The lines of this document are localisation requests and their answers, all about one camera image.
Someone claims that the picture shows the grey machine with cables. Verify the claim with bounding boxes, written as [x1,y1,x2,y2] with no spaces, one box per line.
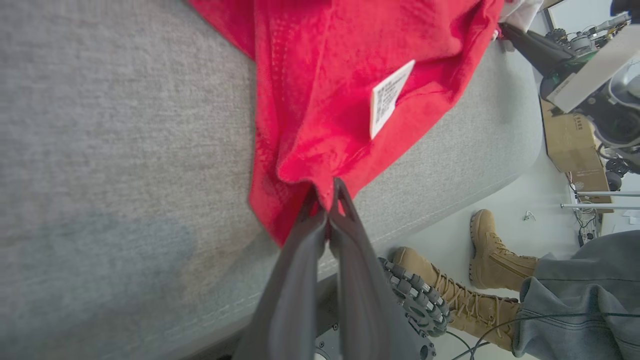
[545,12,632,57]

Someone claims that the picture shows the red shirt with striped cuffs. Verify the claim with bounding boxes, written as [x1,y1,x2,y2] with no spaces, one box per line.
[187,0,544,248]

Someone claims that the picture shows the thin black floor cable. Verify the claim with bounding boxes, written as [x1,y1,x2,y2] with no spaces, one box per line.
[450,311,640,360]

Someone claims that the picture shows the black cable drag chain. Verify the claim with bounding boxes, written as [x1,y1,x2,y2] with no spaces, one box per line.
[377,257,452,338]

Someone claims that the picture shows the tan lace-up boot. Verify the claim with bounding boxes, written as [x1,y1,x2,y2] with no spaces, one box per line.
[469,209,541,293]
[392,246,523,351]

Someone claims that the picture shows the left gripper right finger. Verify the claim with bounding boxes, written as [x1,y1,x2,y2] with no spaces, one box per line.
[327,177,436,360]

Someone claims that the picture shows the grey trousers of person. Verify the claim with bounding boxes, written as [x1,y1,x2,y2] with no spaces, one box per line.
[512,230,640,360]

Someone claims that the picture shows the brown cardboard box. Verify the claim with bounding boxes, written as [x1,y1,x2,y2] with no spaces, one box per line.
[540,97,615,213]

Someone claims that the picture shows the white board panel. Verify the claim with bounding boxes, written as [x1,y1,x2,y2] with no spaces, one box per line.
[542,0,616,35]

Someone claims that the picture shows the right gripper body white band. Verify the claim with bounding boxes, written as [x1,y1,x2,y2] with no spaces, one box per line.
[540,27,640,114]

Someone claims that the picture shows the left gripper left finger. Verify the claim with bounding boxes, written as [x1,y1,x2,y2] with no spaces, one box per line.
[232,182,331,360]

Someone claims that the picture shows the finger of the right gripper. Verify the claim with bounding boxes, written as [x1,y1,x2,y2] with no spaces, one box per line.
[500,22,572,77]

